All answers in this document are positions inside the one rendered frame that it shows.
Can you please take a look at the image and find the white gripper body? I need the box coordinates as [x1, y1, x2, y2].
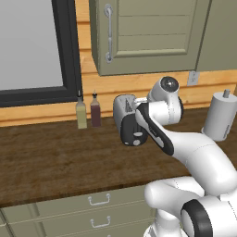
[132, 96, 149, 110]

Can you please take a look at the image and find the silver and black toaster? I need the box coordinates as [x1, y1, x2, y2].
[112, 94, 149, 147]

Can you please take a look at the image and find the dark red sauce bottle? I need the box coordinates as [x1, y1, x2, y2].
[90, 90, 103, 128]

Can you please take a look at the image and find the pale oil bottle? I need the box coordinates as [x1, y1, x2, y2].
[75, 90, 88, 130]

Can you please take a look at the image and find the olive green cupboard door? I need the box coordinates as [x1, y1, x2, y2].
[89, 0, 213, 77]

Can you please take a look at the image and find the white paper towel roll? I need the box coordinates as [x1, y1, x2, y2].
[202, 89, 237, 143]

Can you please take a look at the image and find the plain olive cupboard door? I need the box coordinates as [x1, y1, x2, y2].
[195, 0, 237, 72]

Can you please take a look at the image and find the black framed window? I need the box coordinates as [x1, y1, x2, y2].
[0, 0, 83, 108]

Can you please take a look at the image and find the olive drawer front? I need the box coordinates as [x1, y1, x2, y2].
[38, 201, 157, 237]
[31, 184, 154, 221]

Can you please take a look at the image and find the olive base cupboard front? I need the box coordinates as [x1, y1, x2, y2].
[0, 205, 41, 237]

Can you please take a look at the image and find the grey wall socket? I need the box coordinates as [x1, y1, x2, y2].
[187, 70, 200, 87]

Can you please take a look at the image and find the silver cupboard door handle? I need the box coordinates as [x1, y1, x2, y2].
[104, 3, 115, 64]

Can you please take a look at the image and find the silver drawer handle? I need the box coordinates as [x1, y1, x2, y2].
[90, 216, 112, 229]
[87, 193, 111, 206]

